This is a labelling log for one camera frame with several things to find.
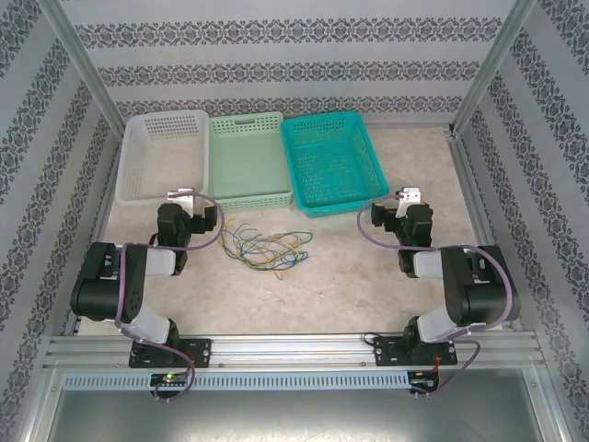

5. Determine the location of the light green plastic basket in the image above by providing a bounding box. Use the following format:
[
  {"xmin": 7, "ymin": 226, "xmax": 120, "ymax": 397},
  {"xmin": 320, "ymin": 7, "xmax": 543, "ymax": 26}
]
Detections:
[{"xmin": 207, "ymin": 111, "xmax": 295, "ymax": 213}]

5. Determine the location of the teal plastic basket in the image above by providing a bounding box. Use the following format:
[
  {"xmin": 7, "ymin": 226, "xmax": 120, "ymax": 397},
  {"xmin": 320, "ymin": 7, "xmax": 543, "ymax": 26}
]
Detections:
[{"xmin": 280, "ymin": 111, "xmax": 391, "ymax": 218}]

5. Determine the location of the white plastic basket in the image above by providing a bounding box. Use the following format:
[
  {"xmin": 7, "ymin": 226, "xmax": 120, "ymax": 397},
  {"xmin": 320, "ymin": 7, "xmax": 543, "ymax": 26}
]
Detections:
[{"xmin": 113, "ymin": 110, "xmax": 212, "ymax": 207}]

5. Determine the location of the small circuit board green light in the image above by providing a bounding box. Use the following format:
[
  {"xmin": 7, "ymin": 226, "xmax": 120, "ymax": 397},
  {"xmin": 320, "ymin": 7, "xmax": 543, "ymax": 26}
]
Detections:
[{"xmin": 150, "ymin": 373, "xmax": 190, "ymax": 387}]

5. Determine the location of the grey metal shelf panel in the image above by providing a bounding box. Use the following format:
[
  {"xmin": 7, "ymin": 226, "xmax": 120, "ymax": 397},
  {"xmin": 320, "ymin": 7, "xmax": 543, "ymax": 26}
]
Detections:
[{"xmin": 43, "ymin": 367, "xmax": 565, "ymax": 442}]

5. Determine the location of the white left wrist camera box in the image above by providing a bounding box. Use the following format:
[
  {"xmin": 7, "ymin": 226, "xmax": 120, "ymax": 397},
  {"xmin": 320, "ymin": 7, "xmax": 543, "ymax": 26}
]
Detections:
[{"xmin": 167, "ymin": 187, "xmax": 206, "ymax": 217}]

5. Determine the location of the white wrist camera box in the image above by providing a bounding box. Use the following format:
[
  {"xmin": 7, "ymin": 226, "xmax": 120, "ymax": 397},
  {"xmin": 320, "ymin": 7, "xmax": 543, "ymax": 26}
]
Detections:
[
  {"xmin": 167, "ymin": 187, "xmax": 206, "ymax": 217},
  {"xmin": 395, "ymin": 186, "xmax": 423, "ymax": 217}
]

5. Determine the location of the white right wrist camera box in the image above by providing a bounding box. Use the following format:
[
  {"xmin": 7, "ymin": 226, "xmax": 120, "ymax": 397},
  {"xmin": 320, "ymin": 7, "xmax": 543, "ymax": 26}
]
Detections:
[{"xmin": 395, "ymin": 186, "xmax": 423, "ymax": 217}]

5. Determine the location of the aluminium table side rail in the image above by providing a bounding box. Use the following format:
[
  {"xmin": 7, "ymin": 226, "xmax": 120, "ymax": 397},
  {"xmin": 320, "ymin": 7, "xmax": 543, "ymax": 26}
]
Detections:
[
  {"xmin": 446, "ymin": 128, "xmax": 525, "ymax": 332},
  {"xmin": 62, "ymin": 135, "xmax": 133, "ymax": 337}
]

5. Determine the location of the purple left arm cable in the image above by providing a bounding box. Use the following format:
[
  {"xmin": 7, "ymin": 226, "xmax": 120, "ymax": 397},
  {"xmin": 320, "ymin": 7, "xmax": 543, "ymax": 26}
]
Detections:
[{"xmin": 114, "ymin": 192, "xmax": 226, "ymax": 400}]

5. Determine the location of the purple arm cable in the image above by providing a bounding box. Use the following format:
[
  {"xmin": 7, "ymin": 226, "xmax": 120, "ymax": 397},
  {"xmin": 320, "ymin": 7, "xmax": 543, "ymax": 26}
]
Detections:
[
  {"xmin": 114, "ymin": 192, "xmax": 226, "ymax": 400},
  {"xmin": 357, "ymin": 192, "xmax": 516, "ymax": 397}
]

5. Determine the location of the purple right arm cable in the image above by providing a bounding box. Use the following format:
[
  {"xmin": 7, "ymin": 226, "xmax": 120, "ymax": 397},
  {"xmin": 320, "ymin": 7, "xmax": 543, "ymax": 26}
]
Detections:
[{"xmin": 357, "ymin": 192, "xmax": 516, "ymax": 397}]

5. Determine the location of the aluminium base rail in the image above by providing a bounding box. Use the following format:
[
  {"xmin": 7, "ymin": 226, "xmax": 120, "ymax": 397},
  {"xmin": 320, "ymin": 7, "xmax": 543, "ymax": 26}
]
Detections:
[{"xmin": 45, "ymin": 333, "xmax": 544, "ymax": 369}]

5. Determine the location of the grey slotted cable duct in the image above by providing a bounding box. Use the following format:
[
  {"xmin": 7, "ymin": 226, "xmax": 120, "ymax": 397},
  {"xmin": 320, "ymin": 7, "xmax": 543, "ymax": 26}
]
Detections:
[{"xmin": 62, "ymin": 371, "xmax": 410, "ymax": 391}]

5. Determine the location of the aluminium frame post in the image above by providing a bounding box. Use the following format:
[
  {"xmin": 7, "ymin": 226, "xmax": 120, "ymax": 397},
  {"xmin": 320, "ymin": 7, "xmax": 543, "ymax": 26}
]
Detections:
[
  {"xmin": 449, "ymin": 0, "xmax": 538, "ymax": 137},
  {"xmin": 36, "ymin": 0, "xmax": 131, "ymax": 139}
]

